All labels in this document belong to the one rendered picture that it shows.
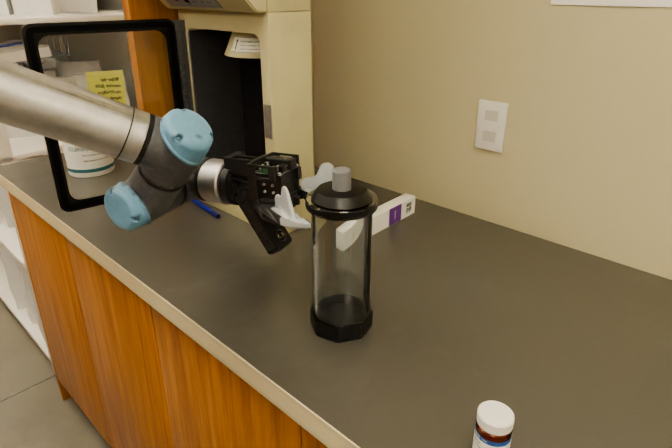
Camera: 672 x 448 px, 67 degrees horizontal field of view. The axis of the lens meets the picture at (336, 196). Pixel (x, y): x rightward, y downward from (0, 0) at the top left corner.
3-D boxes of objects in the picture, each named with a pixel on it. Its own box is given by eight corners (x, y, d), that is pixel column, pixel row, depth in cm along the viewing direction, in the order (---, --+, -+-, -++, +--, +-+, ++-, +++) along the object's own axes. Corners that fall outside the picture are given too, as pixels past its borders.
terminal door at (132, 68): (193, 184, 130) (174, 18, 115) (61, 214, 113) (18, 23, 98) (191, 183, 131) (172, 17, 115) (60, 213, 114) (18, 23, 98)
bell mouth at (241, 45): (269, 47, 126) (268, 24, 124) (320, 53, 115) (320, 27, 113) (208, 53, 115) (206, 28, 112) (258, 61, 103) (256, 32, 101)
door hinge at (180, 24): (196, 180, 132) (178, 19, 117) (201, 182, 130) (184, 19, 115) (191, 181, 131) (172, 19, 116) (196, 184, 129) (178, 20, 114)
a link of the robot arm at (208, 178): (200, 208, 86) (231, 192, 93) (221, 212, 84) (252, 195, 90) (194, 165, 83) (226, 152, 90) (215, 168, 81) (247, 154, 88)
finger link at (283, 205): (288, 198, 68) (266, 179, 76) (292, 238, 70) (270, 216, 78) (309, 194, 69) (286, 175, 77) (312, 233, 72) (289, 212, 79)
